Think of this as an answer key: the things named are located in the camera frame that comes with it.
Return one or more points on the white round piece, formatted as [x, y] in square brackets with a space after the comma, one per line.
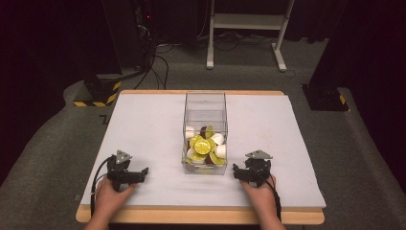
[218, 138]
[221, 151]
[189, 131]
[190, 153]

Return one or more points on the person's left hand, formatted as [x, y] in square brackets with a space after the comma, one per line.
[108, 199]

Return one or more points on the black base with striped tape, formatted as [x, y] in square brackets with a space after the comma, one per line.
[99, 92]

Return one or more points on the brown piece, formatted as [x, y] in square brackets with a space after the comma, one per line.
[209, 160]
[202, 130]

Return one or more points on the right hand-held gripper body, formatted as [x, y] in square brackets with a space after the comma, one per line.
[257, 169]

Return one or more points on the white foam table mat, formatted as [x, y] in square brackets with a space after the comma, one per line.
[150, 134]

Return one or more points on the black equipment column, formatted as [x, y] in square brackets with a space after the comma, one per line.
[127, 32]

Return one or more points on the white metal stand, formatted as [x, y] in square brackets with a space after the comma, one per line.
[245, 20]

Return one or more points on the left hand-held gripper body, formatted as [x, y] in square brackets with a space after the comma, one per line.
[118, 174]

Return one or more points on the clear plastic box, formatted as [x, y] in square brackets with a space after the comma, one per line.
[204, 107]

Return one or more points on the black stand base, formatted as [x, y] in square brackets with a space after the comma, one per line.
[324, 97]

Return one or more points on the dark curtain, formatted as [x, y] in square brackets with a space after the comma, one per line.
[38, 64]
[370, 57]

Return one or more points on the pile of coffee capsules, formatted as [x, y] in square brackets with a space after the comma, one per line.
[203, 147]

